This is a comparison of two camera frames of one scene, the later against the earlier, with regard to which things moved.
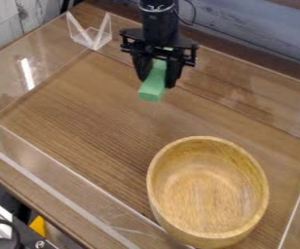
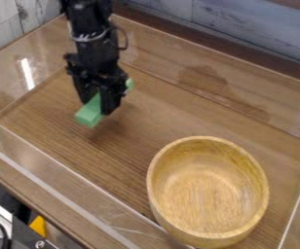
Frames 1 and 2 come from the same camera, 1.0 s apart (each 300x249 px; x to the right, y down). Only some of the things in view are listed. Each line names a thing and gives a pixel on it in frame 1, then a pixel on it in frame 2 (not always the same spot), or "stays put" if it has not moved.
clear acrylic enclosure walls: x=72 y=134 stays put
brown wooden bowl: x=208 y=191 stays put
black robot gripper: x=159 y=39 -> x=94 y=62
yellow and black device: x=4 y=205 stays put
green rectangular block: x=153 y=87 -> x=89 y=114
